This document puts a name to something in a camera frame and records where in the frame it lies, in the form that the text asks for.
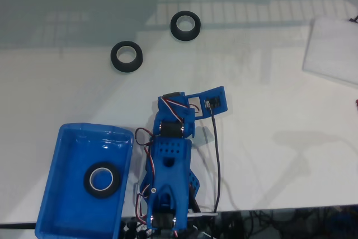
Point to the black tape roll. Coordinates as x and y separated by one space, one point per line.
102 194
184 36
126 66

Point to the blue plastic bin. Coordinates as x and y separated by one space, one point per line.
70 208

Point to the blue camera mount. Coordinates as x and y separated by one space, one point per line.
218 93

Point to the white paper sheet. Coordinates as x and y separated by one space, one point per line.
332 51

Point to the white plug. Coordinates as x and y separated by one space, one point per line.
204 214

